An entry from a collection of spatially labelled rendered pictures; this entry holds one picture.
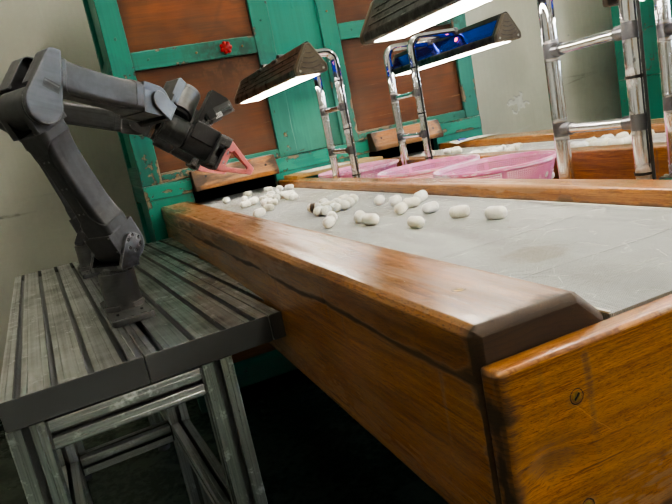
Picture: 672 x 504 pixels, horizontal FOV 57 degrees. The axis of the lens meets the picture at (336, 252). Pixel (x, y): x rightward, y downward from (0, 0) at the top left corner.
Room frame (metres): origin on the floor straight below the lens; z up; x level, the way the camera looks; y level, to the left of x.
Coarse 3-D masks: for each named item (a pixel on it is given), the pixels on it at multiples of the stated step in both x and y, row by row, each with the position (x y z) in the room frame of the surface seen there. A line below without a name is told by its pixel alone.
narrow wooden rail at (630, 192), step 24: (384, 192) 1.44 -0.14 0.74; (408, 192) 1.33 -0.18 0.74; (432, 192) 1.24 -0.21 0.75; (456, 192) 1.15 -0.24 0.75; (480, 192) 1.08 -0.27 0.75; (504, 192) 1.02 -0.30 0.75; (528, 192) 0.96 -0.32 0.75; (552, 192) 0.91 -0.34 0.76; (576, 192) 0.86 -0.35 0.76; (600, 192) 0.82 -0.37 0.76; (624, 192) 0.78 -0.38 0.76; (648, 192) 0.75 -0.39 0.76
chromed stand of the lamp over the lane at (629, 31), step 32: (544, 0) 0.97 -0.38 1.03; (544, 32) 0.97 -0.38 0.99; (608, 32) 0.86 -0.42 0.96; (640, 32) 0.82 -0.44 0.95; (640, 64) 0.83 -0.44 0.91; (640, 96) 0.83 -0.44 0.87; (576, 128) 0.94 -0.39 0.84; (608, 128) 0.88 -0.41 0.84; (640, 128) 0.83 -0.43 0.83; (640, 160) 0.83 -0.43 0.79
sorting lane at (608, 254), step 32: (256, 192) 2.21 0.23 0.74; (320, 192) 1.75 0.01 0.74; (352, 192) 1.59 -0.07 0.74; (288, 224) 1.25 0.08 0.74; (320, 224) 1.16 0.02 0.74; (352, 224) 1.08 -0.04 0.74; (384, 224) 1.02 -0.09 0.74; (448, 224) 0.91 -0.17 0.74; (480, 224) 0.86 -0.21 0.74; (512, 224) 0.82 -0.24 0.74; (544, 224) 0.78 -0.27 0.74; (576, 224) 0.74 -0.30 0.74; (608, 224) 0.71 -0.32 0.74; (640, 224) 0.68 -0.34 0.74; (448, 256) 0.71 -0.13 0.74; (480, 256) 0.68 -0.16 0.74; (512, 256) 0.65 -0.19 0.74; (544, 256) 0.63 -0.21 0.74; (576, 256) 0.60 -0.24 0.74; (608, 256) 0.58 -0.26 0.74; (640, 256) 0.56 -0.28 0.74; (576, 288) 0.51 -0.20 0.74; (608, 288) 0.49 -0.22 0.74; (640, 288) 0.48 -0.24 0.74
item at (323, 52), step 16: (320, 48) 1.73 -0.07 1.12; (272, 64) 1.69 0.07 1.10; (336, 64) 1.73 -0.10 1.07; (320, 80) 1.88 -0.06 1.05; (336, 80) 1.73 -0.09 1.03; (320, 96) 1.88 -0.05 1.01; (320, 112) 1.88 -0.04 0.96; (352, 144) 1.73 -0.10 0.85; (336, 160) 1.88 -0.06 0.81; (352, 160) 1.74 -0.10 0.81; (336, 176) 1.88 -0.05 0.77
